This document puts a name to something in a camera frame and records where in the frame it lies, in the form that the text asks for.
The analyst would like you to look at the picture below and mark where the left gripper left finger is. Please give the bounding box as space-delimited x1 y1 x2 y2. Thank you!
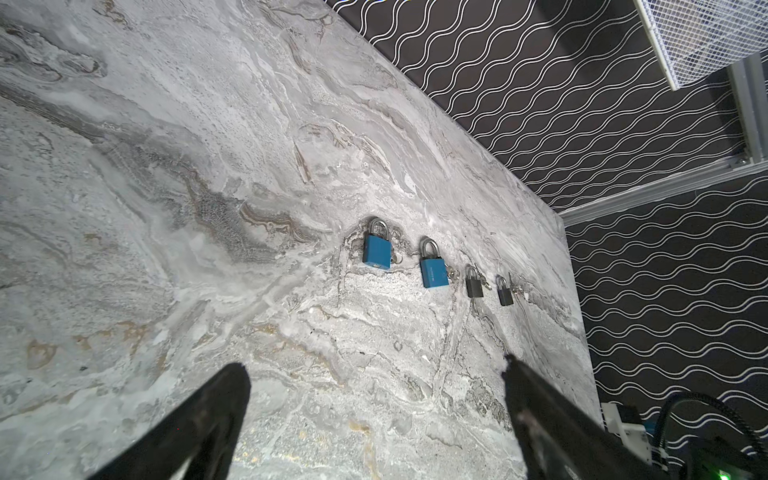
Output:
91 363 251 479

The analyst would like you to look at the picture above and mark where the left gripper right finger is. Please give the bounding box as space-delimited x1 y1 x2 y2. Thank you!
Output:
502 354 666 479

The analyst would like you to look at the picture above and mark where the black padlock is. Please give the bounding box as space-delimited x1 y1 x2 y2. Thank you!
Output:
465 265 484 298
496 275 514 307

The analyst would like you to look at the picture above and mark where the blue padlock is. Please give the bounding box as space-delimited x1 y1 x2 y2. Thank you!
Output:
419 237 449 289
363 217 392 270

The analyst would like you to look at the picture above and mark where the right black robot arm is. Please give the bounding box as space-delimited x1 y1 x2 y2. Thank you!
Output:
678 437 767 480

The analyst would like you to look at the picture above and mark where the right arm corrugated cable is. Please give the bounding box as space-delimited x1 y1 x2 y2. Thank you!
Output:
650 391 768 463

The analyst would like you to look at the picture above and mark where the white wire mesh basket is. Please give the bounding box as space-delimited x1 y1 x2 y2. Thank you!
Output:
634 0 767 91

